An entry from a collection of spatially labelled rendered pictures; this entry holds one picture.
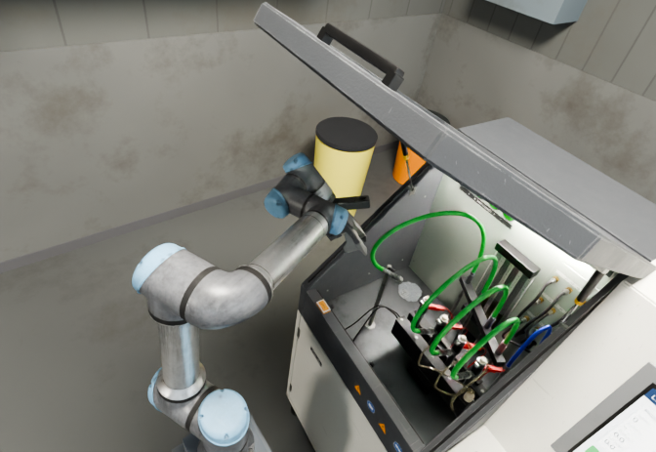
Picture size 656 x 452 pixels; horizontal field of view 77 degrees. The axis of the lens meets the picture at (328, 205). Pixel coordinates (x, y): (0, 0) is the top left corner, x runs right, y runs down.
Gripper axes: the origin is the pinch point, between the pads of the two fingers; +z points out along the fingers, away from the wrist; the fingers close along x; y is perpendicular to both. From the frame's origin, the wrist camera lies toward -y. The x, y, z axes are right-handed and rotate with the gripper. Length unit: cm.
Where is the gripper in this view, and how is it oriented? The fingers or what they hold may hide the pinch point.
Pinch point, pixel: (366, 244)
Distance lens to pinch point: 129.3
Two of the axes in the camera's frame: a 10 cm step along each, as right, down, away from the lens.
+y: -8.2, 4.9, 2.9
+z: 5.7, 7.4, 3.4
